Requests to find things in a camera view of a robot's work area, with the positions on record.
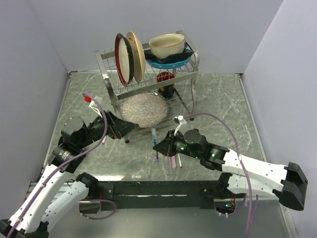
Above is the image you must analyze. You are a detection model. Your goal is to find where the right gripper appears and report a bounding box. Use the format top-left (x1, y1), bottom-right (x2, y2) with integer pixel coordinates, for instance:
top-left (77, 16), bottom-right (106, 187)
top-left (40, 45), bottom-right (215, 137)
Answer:
top-left (154, 129), bottom-right (202, 159)

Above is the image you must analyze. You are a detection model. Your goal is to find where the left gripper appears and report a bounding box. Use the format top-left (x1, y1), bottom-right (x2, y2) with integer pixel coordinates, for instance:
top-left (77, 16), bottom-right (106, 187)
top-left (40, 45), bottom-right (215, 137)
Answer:
top-left (77, 109), bottom-right (139, 148)

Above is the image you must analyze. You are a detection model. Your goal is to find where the thick pink marker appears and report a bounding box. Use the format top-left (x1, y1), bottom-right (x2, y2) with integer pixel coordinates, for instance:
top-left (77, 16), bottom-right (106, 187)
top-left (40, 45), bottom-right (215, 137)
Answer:
top-left (171, 156), bottom-right (177, 169)

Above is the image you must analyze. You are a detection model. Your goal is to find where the white pen with red tip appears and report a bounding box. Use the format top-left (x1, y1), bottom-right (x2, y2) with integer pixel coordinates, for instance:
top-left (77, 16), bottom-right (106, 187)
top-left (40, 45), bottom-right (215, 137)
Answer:
top-left (177, 153), bottom-right (183, 168)

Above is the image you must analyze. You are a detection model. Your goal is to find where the slim pink highlighter pen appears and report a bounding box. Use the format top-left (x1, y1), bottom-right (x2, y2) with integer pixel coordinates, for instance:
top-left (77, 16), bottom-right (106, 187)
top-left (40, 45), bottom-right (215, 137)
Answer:
top-left (169, 157), bottom-right (173, 170)

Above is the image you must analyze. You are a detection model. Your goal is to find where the blue pen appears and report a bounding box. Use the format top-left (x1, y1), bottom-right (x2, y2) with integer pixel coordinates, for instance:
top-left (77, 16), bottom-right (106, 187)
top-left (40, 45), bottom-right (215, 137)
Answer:
top-left (151, 128), bottom-right (159, 158)

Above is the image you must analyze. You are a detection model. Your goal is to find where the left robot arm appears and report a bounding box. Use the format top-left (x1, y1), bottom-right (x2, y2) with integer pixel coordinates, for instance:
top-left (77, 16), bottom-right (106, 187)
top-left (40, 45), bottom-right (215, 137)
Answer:
top-left (0, 111), bottom-right (139, 238)

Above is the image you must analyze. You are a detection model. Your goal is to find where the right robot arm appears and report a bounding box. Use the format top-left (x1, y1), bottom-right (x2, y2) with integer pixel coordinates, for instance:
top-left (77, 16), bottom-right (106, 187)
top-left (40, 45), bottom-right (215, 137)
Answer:
top-left (153, 128), bottom-right (308, 211)

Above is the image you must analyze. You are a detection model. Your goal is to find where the dark jar under rack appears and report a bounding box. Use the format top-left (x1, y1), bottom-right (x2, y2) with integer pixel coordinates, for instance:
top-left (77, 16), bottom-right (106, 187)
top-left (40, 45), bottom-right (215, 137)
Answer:
top-left (158, 84), bottom-right (175, 99)

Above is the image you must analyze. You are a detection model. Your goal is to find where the black base bar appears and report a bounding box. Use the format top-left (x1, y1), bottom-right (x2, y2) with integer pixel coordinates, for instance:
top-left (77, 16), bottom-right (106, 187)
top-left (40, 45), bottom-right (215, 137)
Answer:
top-left (79, 180), bottom-right (246, 214)

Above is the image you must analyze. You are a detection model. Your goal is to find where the red-rimmed white plate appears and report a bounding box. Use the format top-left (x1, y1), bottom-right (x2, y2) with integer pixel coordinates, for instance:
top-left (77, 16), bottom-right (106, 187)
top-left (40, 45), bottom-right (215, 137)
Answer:
top-left (115, 33), bottom-right (134, 87)

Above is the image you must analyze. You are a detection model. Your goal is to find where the red cup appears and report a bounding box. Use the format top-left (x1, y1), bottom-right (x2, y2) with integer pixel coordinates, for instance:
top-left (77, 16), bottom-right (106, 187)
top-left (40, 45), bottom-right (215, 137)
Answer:
top-left (156, 71), bottom-right (175, 83)

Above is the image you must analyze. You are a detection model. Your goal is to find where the beige plate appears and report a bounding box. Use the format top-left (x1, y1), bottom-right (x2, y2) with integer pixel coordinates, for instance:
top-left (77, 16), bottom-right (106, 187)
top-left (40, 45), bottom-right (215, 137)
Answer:
top-left (126, 31), bottom-right (146, 83)

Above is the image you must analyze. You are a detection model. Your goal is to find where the steel two-tier dish rack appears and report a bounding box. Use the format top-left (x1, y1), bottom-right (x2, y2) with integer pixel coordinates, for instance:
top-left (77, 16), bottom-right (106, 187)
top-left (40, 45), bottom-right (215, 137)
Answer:
top-left (94, 30), bottom-right (200, 129)

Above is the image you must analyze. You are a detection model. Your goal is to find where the blue dotted dish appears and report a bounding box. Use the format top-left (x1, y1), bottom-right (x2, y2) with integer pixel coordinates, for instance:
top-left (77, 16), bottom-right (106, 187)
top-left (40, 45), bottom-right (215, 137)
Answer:
top-left (144, 49), bottom-right (194, 69)

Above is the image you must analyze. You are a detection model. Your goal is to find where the cream ceramic bowl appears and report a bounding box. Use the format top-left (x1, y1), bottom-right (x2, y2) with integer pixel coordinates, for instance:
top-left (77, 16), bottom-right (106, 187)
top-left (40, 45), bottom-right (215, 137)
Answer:
top-left (149, 33), bottom-right (185, 59)

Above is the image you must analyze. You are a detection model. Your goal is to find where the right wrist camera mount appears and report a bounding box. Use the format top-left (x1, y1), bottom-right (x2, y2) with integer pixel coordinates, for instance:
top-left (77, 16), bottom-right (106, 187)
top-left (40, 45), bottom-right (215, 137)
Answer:
top-left (173, 116), bottom-right (187, 136)

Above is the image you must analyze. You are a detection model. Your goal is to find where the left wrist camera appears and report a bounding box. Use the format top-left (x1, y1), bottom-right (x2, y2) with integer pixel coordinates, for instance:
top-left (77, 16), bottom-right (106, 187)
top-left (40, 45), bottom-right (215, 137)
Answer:
top-left (83, 93), bottom-right (102, 116)

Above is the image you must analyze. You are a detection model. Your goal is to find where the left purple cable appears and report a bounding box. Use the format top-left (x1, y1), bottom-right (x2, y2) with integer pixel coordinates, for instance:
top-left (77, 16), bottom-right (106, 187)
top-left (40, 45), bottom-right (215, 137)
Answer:
top-left (6, 92), bottom-right (118, 238)

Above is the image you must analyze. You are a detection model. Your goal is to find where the purple cable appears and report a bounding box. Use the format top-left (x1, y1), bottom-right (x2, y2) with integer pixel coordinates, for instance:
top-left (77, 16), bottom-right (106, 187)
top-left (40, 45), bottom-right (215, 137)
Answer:
top-left (183, 113), bottom-right (260, 238)
top-left (6, 92), bottom-right (118, 238)

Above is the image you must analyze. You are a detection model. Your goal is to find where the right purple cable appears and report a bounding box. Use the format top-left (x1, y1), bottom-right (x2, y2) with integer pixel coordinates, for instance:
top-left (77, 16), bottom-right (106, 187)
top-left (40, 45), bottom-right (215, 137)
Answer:
top-left (183, 113), bottom-right (260, 238)

